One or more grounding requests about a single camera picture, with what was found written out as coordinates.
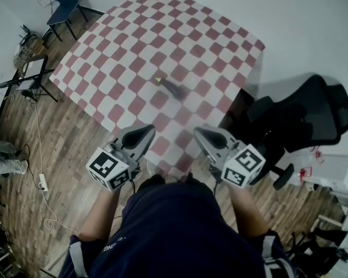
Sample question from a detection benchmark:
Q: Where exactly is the dark blue chair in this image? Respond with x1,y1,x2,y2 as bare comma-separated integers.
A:
45,0,106,42

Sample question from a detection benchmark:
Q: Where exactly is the dark purple eggplant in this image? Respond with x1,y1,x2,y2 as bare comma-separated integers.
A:
155,76,191,101

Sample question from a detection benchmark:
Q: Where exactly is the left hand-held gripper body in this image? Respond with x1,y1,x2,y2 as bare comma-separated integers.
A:
85,123,157,191

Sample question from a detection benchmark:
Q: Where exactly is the person's left forearm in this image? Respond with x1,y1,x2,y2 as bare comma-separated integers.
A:
77,187,129,243

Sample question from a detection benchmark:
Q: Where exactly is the wire rack with clutter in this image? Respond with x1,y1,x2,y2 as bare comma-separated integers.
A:
13,24,49,72

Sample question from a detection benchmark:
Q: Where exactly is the person's dark navy shirt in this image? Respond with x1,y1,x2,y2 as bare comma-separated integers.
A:
59,174,295,278

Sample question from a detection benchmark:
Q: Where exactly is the white power strip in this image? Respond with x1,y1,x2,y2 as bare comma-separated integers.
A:
38,173,49,192

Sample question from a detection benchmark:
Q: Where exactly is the red white checkered table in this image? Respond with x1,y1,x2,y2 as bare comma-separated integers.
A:
48,0,266,182

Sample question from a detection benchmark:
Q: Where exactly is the small black side table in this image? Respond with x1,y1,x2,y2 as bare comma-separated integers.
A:
0,53,59,103

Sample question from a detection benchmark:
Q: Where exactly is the black mesh office chair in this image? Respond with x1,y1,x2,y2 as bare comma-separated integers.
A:
219,73,348,191

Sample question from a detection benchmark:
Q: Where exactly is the white shelf unit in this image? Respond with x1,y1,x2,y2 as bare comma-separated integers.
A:
289,152,348,231

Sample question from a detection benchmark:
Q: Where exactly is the white power cable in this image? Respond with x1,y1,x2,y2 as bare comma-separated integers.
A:
31,96,79,235

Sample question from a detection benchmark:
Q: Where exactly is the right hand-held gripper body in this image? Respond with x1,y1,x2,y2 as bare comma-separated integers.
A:
193,123,265,188

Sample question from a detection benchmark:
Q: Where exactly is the person's right forearm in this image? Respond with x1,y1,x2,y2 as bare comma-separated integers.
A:
228,183,273,240

